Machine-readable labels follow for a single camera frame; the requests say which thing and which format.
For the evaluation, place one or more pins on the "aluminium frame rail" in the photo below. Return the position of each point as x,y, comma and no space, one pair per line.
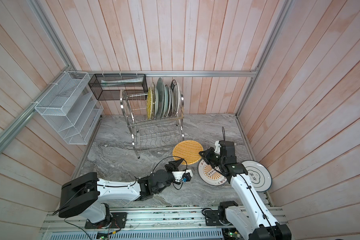
202,74

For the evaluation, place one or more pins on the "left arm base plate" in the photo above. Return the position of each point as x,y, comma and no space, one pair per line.
120,220

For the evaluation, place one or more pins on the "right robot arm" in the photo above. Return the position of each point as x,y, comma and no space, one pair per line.
257,223

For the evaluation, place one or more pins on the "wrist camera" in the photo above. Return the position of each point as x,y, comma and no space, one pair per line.
217,147
182,176

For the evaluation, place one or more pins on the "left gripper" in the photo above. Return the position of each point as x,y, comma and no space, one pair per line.
173,165

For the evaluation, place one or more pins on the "small orange sunburst plate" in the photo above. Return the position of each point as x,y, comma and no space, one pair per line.
170,112

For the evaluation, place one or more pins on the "white plate green lettered rim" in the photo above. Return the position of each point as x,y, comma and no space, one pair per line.
176,93

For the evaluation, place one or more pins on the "stainless steel dish rack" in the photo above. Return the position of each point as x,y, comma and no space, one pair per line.
154,134

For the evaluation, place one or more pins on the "yellow woven pattern plate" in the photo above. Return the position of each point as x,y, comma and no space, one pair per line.
150,103

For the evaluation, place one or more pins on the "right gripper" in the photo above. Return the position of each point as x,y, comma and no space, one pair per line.
208,152

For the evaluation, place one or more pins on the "light green flower plate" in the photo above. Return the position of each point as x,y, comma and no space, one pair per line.
166,102

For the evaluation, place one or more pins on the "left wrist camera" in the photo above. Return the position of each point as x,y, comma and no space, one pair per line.
182,176

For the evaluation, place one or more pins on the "white plate black cloud motif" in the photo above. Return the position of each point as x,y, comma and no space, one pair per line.
259,175

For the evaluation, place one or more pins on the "white wire mesh shelf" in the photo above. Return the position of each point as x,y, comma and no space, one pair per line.
69,110

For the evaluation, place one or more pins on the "large orange sunburst plate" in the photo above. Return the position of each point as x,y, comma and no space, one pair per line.
210,175

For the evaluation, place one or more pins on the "large teal plate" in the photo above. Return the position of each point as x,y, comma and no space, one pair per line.
159,105

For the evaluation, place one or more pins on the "cream floral plate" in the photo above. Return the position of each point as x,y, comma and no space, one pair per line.
155,100

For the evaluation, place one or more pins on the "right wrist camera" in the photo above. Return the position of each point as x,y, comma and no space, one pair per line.
217,147

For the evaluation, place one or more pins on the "black wire mesh basket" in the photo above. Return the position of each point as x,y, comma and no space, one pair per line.
107,87

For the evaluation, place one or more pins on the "orange woven pattern plate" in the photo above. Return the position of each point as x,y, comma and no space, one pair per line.
189,151

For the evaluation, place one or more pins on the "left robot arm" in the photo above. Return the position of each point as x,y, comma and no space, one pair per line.
87,196

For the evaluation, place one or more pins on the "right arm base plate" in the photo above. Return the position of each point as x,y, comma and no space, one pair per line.
214,217

